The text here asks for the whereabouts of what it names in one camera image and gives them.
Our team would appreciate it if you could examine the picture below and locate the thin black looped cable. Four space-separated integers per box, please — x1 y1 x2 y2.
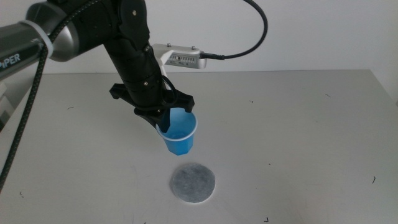
160 75 179 110

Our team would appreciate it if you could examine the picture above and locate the blue plastic cup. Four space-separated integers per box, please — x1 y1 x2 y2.
155 107 199 157

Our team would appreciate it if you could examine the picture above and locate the white zip tie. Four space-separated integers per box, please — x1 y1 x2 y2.
18 19 54 60

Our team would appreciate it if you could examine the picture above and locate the smooth black camera cable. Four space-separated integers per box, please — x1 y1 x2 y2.
200 0 269 60

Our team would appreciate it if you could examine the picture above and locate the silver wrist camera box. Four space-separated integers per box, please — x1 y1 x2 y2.
151 43 208 77

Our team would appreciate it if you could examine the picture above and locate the grey round cup mat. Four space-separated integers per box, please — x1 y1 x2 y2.
169 162 216 204

